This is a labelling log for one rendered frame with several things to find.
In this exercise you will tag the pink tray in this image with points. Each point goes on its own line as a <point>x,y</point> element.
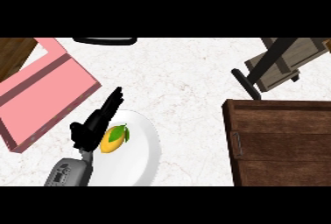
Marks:
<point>40,93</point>

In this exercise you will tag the yellow fruit with green leaves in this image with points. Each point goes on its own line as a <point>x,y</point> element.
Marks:
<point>112,141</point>

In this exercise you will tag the black curved object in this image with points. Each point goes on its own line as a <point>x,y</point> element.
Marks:
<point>105,40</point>

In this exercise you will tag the brown wooden block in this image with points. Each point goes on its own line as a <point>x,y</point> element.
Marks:
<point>12,54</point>

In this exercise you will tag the dark brown wooden tray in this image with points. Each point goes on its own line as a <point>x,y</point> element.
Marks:
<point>282,143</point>

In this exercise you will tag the black tiered basket with wood shelves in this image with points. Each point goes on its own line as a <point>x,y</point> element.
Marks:
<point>279,65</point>

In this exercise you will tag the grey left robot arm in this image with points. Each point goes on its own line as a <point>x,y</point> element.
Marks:
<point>68,172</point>

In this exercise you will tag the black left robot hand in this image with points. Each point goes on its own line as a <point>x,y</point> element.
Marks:
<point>92,125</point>

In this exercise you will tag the white plate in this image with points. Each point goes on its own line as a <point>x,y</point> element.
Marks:
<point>133,151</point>

